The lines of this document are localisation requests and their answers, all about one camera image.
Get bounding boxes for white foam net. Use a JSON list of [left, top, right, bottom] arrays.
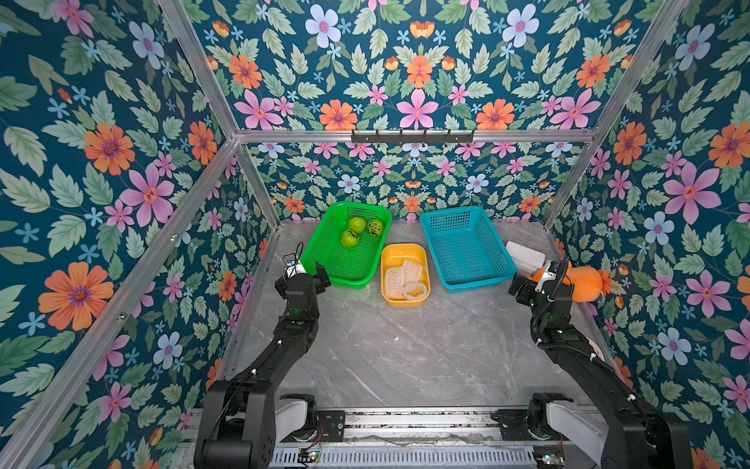
[[402, 283, 430, 302], [384, 266, 405, 300], [402, 259, 424, 283]]

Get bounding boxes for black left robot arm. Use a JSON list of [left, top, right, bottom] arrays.
[[193, 263, 331, 468]]

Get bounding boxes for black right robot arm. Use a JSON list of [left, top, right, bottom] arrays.
[[509, 266, 693, 468]]

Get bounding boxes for light green custard apple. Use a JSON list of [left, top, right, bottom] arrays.
[[348, 217, 367, 235]]

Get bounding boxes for dark speckled custard apple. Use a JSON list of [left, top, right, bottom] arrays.
[[366, 219, 385, 238]]

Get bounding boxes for orange toy duck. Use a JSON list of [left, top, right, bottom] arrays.
[[562, 267, 605, 303]]

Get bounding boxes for white rectangular box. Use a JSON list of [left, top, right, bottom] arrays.
[[506, 242, 546, 276]]

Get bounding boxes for green plastic basket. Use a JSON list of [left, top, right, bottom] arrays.
[[301, 202, 393, 289]]

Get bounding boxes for teal plastic basket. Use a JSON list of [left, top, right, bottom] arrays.
[[420, 206, 518, 292]]

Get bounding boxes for yellow plastic tub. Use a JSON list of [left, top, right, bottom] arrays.
[[381, 243, 432, 308]]

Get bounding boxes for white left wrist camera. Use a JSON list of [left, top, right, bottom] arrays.
[[282, 262, 307, 281]]

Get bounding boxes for black wall hook rack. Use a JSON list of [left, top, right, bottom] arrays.
[[350, 130, 475, 146]]

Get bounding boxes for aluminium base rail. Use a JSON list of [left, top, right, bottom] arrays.
[[175, 406, 663, 469]]

